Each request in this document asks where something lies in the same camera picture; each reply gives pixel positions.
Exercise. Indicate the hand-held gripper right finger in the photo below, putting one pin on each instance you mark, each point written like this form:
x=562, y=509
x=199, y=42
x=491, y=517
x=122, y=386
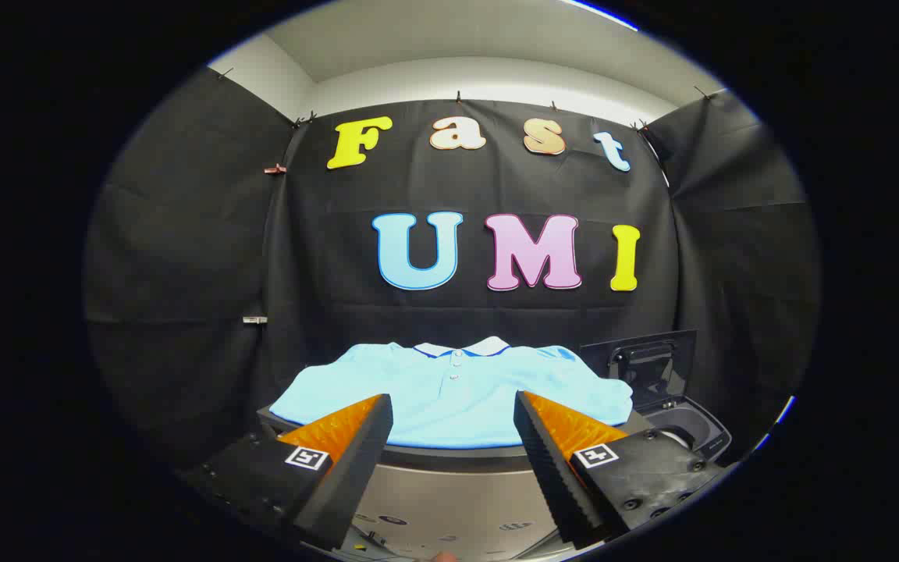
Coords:
x=547, y=468

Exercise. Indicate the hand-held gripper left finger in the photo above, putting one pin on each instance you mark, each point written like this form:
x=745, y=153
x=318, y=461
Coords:
x=356, y=476

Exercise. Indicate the light blue polo shirt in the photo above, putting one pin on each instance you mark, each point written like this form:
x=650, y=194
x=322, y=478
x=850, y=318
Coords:
x=457, y=406

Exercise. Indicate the dark washing machine lid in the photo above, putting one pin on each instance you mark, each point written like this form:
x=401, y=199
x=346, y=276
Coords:
x=652, y=367

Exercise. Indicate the grey washing machine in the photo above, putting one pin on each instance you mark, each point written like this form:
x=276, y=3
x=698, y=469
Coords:
x=701, y=439

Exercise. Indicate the black backdrop cloth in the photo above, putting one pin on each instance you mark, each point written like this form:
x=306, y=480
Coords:
x=496, y=328

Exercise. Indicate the white clip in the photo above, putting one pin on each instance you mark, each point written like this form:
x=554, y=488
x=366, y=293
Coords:
x=254, y=320

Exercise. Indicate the copper clip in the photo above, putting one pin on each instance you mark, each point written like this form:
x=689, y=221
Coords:
x=275, y=168

